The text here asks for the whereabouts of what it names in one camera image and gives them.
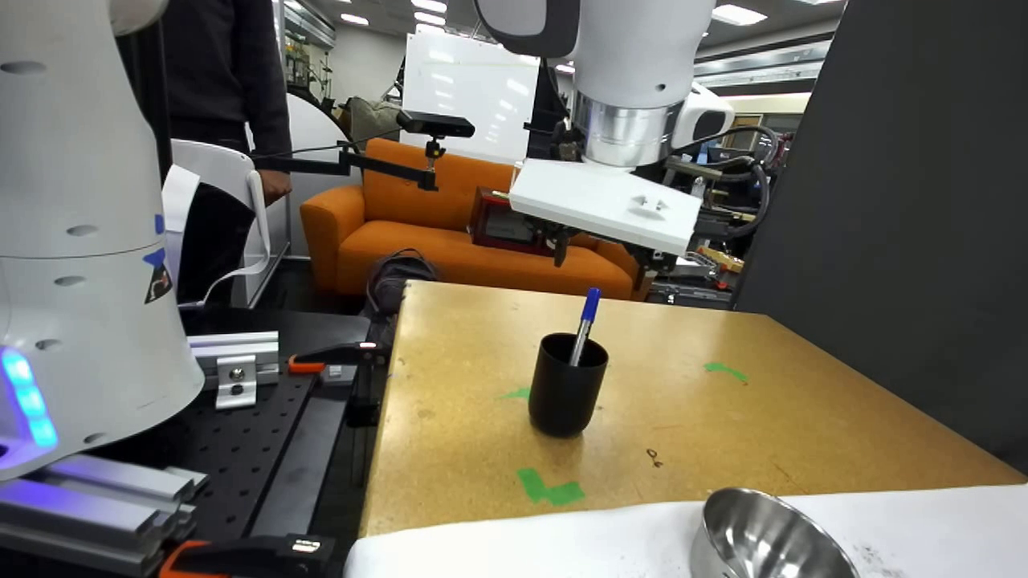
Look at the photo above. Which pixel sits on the blue capped pen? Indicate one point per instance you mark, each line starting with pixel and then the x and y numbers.
pixel 585 316

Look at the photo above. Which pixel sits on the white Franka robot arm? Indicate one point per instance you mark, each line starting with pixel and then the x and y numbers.
pixel 76 213

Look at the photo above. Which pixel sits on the black cup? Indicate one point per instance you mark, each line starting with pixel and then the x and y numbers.
pixel 566 391

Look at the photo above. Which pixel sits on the small green tape mark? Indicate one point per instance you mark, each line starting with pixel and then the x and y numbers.
pixel 519 391

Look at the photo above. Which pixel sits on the orange sofa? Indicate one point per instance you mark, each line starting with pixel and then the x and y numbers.
pixel 406 237

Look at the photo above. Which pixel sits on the orange black clamp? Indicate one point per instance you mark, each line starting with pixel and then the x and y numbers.
pixel 331 356
pixel 241 557

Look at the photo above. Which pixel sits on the white whiteboard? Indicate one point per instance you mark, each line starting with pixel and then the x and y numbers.
pixel 460 91

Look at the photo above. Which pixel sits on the curved green tape mark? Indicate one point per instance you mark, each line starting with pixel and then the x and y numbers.
pixel 727 370

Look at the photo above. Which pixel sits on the white cloth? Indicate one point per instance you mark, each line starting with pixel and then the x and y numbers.
pixel 515 548

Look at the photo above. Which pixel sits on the white chair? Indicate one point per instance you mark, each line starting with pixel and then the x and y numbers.
pixel 231 171

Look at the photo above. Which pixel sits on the metal bowl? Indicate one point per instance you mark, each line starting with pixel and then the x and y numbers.
pixel 761 539

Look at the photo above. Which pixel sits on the person in dark clothes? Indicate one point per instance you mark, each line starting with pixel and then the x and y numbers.
pixel 213 66

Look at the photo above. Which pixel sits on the dark fabric backdrop panel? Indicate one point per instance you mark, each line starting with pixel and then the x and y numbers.
pixel 909 213

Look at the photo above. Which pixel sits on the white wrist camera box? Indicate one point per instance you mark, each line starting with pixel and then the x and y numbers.
pixel 604 204

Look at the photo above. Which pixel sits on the black camera on boom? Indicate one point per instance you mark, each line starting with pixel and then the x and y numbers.
pixel 436 123

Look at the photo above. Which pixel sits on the aluminium angle bracket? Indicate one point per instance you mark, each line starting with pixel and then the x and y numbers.
pixel 237 356

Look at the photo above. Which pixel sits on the aluminium extrusion rail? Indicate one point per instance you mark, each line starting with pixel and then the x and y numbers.
pixel 99 500

